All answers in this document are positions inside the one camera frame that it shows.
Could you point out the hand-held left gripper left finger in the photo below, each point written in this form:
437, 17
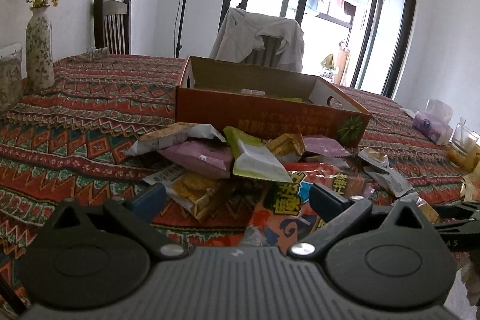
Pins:
144, 202

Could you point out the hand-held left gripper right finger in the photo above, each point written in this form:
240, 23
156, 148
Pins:
326, 203

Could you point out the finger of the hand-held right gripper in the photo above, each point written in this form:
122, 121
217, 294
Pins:
459, 217

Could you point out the beige snack packet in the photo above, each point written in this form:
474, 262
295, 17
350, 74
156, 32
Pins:
425, 209

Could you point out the large red snack bag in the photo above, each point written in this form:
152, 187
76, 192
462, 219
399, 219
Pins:
285, 209

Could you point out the pink snack packet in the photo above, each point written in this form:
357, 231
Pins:
198, 157
324, 146

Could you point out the white and gold snack packet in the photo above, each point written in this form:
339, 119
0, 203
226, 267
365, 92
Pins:
373, 157

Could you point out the white-ended yellow cracker packet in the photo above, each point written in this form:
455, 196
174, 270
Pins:
165, 136

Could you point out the green snack packet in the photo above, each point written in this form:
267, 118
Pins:
293, 100
257, 160

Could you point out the orange cardboard box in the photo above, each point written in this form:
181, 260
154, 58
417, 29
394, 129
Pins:
243, 115

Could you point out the gold crinkled wrapper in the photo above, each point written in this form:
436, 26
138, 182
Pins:
471, 187

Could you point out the yellow wrapped snack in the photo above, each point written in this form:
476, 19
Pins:
465, 157

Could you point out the purple tissue pack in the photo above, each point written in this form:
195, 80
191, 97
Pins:
431, 125

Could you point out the small clear plastic packet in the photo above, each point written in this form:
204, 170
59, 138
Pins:
253, 91

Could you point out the wooden board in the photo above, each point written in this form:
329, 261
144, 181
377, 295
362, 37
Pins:
343, 63

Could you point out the yellow balcony object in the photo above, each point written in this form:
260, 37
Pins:
327, 61

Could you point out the crumpled plastic wrapper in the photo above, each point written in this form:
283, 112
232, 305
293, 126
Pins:
95, 53

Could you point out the dark wooden chair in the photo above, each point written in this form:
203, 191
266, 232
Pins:
112, 27
268, 52

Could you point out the glass storage jar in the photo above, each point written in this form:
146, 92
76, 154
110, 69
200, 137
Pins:
9, 80

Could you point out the floral ceramic vase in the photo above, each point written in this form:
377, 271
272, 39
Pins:
39, 50

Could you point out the beige jacket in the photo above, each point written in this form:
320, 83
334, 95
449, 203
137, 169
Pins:
240, 39

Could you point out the black framed glass door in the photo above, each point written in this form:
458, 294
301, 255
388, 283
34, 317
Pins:
403, 24

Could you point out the small dark hanging garment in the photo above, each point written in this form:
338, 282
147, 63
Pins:
349, 9

